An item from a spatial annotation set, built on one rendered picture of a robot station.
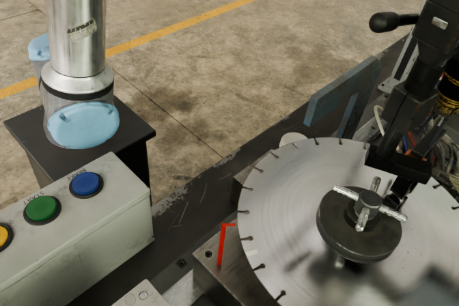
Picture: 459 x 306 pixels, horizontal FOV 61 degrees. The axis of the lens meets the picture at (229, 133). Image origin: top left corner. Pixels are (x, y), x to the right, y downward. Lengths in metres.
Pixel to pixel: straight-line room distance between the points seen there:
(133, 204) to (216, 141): 1.37
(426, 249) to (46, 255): 0.50
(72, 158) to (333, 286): 0.61
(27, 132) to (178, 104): 1.29
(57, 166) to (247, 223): 0.49
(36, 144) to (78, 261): 0.38
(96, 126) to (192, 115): 1.42
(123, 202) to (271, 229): 0.23
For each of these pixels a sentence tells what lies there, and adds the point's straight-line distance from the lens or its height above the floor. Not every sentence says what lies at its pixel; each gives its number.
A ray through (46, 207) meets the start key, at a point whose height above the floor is 0.91.
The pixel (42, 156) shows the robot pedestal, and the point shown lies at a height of 0.75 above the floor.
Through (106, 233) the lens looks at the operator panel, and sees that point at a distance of 0.64.
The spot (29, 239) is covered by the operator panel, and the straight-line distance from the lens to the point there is 0.61.
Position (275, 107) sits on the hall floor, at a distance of 2.22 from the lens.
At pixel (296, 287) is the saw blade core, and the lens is 0.50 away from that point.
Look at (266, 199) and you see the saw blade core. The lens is 0.56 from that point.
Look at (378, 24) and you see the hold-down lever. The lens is 0.42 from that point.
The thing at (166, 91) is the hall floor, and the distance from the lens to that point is 2.26.
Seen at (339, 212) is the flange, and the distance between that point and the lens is 0.56.
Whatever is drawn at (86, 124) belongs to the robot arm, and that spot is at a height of 0.93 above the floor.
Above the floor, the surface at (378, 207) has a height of 1.00.
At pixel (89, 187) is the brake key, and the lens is 0.63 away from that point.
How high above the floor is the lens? 1.39
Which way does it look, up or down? 44 degrees down
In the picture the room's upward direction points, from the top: 6 degrees clockwise
